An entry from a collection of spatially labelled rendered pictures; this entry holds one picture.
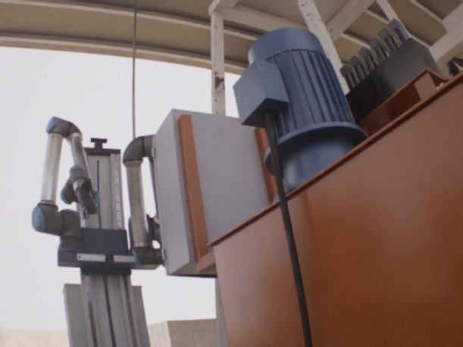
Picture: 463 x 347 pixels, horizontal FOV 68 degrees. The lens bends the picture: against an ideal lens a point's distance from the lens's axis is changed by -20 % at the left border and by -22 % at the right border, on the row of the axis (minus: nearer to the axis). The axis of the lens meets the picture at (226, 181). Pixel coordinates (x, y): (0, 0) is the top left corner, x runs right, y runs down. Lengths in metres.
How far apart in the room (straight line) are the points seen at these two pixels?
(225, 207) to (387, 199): 0.95
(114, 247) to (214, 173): 1.21
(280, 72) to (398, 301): 0.58
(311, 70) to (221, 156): 0.76
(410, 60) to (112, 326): 2.23
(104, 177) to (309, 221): 2.21
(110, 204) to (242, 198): 1.39
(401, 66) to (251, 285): 0.61
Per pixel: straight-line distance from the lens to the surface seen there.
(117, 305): 2.60
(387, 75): 0.99
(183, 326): 6.06
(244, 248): 0.93
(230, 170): 1.60
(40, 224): 2.34
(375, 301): 0.67
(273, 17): 3.00
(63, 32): 6.21
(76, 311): 2.67
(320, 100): 0.88
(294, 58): 0.95
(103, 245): 2.59
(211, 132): 1.65
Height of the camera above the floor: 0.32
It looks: 24 degrees up
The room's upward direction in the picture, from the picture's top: 9 degrees counter-clockwise
